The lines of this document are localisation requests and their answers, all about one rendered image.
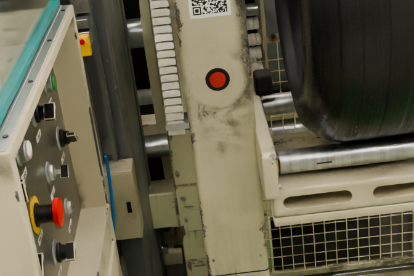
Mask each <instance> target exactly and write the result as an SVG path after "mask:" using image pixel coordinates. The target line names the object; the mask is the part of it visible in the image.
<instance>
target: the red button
mask: <svg viewBox="0 0 414 276"><path fill-rule="evenodd" d="M209 81H210V83H211V85H212V86H213V87H222V86H223V85H224V84H225V76H224V74H223V73H221V72H214V73H213V74H212V75H211V76H210V78H209Z"/></svg>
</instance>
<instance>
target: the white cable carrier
mask: <svg viewBox="0 0 414 276"><path fill-rule="evenodd" d="M150 8H151V15H152V23H153V32H154V34H155V36H154V38H155V42H156V43H155V46H156V50H157V52H156V54H157V57H158V66H159V72H160V79H161V88H162V94H163V101H164V109H165V113H166V124H167V125H169V124H179V123H188V122H189V121H188V116H187V115H185V116H184V109H183V105H182V97H181V89H180V83H179V71H178V67H177V60H176V52H175V44H174V36H173V28H172V20H171V17H173V16H175V15H174V7H170V6H169V0H150ZM178 134H185V129H178V130H172V131H168V135H169V136H172V135H178Z"/></svg>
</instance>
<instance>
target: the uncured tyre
mask: <svg viewBox="0 0 414 276"><path fill-rule="evenodd" d="M275 10H276V16H277V25H278V33H279V38H280V46H281V50H282V57H283V63H284V67H285V72H286V77H287V80H288V84H289V87H290V91H291V95H292V98H293V102H294V106H295V109H296V113H297V114H298V117H299V120H300V122H301V123H302V124H303V125H304V126H305V127H307V128H308V129H310V130H311V131H312V132H314V133H315V134H316V135H318V136H319V137H321V138H322V139H323V140H327V141H332V142H339V143H346V142H356V141H361V140H372V139H382V138H388V137H398V136H408V135H414V0H275Z"/></svg>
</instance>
